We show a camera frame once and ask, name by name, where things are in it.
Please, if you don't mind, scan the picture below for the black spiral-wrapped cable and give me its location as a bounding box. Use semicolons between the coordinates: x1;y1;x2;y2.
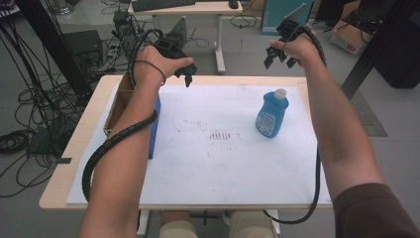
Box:
262;22;328;226
81;28;165;203

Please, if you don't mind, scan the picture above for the white table leg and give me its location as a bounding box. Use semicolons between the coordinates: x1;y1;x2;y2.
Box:
265;208;282;235
136;209;152;237

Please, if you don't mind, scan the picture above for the brown cardboard box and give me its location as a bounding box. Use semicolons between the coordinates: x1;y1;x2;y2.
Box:
330;0;376;57

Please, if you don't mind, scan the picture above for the white desk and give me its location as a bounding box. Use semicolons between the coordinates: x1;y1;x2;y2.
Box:
128;0;244;74

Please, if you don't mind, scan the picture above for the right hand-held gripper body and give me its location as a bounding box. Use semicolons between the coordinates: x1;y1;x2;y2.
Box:
275;3;313;43

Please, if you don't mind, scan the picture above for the teal box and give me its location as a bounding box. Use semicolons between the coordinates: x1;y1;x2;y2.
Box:
260;0;315;37

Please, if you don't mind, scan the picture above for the blue cardboard box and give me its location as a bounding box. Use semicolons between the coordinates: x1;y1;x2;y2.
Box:
103;72;162;161

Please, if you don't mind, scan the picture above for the black computer tower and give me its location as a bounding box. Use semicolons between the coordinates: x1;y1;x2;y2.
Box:
61;29;104;67

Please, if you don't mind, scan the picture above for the person's right hand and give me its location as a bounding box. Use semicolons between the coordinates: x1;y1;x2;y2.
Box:
268;30;327;67

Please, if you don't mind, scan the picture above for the blue bottle with white cap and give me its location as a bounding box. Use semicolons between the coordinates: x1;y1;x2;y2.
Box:
255;87;290;139

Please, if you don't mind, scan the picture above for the white paper sheet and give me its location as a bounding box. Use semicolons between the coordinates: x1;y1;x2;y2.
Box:
65;83;333;206

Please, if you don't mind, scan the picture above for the grey floor mat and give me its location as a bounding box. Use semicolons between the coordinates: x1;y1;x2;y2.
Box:
350;90;389;139

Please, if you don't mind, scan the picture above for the black cabinet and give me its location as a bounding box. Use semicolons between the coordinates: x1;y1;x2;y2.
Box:
372;12;420;90

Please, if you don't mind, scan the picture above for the person's left hand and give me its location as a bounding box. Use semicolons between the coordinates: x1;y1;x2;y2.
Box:
133;45;195;88

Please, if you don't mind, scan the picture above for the bundle of black floor cables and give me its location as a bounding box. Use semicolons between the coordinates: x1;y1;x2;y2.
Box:
0;18;87;200

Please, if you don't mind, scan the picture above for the black metal post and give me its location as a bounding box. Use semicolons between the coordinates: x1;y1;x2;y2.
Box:
14;0;94;107
340;0;420;101

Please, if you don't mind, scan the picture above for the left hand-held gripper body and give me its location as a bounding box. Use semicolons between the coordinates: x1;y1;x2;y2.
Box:
154;16;189;61

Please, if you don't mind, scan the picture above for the black looped floor cable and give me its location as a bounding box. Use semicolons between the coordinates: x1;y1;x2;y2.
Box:
229;9;259;30

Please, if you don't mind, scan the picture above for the person's brown right sleeve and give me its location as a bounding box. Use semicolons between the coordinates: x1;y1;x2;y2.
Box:
332;182;420;238

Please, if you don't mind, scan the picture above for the black keyboard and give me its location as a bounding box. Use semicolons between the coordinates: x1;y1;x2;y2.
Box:
131;0;197;13

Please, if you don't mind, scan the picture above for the black electronic device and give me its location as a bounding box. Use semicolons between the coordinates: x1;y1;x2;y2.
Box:
112;9;139;48

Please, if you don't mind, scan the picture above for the thin black wrist strap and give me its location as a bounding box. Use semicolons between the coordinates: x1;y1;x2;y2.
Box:
281;32;295;52
134;59;167;87

